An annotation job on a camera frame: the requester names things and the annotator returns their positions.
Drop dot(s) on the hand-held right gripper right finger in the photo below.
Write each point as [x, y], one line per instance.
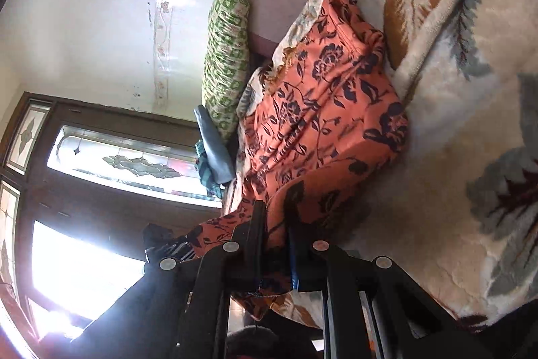
[296, 266]

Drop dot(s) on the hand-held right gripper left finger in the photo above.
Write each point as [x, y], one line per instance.
[248, 254]

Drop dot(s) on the orange floral shirt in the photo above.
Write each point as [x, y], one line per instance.
[319, 111]

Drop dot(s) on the teal striped cloth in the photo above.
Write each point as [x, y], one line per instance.
[206, 174]

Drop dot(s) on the light blue cloth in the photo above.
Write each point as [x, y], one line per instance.
[214, 148]

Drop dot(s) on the stained glass window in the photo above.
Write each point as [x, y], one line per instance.
[84, 157]

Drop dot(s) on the leaf print fleece blanket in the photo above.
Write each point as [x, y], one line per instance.
[441, 174]

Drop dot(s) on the green checked pillow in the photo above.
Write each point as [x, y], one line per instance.
[225, 47]

